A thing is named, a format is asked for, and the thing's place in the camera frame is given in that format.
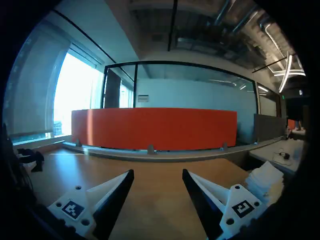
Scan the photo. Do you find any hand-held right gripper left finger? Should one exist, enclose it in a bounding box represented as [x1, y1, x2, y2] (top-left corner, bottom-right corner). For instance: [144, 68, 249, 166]
[47, 169, 134, 240]

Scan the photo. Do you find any red desk screen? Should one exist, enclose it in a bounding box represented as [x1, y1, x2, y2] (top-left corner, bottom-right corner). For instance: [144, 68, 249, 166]
[62, 108, 286, 160]

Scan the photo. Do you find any grey desk screen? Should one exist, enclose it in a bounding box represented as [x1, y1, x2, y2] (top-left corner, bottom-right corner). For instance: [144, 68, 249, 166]
[254, 114, 287, 144]

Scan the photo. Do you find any black cable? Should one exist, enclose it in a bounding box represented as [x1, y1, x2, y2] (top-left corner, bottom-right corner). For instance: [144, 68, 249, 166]
[272, 148, 297, 166]

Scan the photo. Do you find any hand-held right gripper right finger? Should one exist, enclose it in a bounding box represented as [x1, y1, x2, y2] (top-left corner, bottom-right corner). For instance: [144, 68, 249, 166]
[182, 168, 267, 240]

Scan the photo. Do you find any stack of white towels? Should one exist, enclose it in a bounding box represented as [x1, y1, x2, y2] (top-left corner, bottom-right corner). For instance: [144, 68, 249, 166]
[244, 160, 285, 205]

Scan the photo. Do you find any heap of black towels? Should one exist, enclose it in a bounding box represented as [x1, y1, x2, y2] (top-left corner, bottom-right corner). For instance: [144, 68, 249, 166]
[16, 148, 45, 172]

